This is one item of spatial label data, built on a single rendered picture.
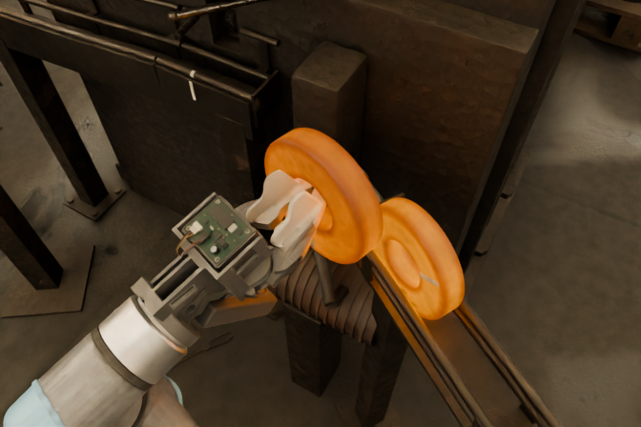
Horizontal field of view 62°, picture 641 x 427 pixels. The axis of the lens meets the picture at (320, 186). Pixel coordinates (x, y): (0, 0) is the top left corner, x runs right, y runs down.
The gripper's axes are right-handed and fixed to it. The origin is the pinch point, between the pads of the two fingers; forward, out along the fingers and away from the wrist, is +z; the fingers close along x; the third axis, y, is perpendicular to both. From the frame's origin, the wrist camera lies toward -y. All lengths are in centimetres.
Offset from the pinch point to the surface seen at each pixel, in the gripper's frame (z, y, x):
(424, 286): 2.3, -13.7, -11.9
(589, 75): 127, -121, 22
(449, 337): 1.1, -21.7, -16.7
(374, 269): 0.8, -19.3, -4.3
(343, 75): 16.3, -8.9, 14.9
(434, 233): 6.3, -8.2, -9.9
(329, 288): -4.3, -27.9, 1.4
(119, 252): -33, -78, 71
